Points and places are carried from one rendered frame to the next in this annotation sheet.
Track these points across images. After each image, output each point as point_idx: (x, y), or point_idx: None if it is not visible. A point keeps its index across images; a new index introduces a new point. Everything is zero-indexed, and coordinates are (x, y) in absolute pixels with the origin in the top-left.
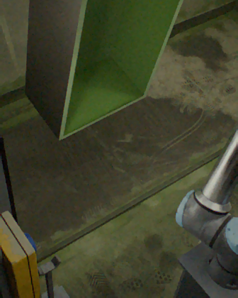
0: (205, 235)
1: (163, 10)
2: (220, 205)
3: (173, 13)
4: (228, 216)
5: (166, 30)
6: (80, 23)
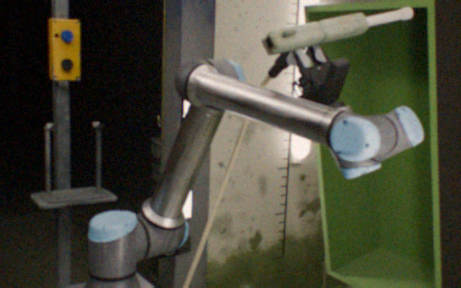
0: None
1: (453, 168)
2: (149, 202)
3: (442, 163)
4: (141, 220)
5: (442, 195)
6: None
